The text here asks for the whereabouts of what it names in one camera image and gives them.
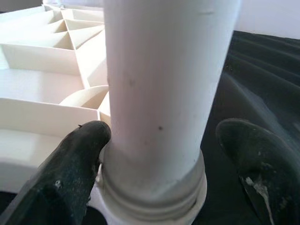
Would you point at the cream plastic table top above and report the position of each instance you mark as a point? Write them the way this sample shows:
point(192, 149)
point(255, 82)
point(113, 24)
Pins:
point(35, 82)

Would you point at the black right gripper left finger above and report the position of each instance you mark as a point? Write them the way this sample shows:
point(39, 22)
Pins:
point(65, 173)

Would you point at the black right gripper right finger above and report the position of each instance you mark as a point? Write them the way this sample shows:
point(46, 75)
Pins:
point(264, 168)

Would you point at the black table cloth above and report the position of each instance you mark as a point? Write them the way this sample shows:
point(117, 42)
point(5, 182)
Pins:
point(257, 82)

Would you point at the white plastic table leg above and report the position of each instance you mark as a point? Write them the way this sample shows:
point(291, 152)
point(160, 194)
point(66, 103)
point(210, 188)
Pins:
point(164, 82)

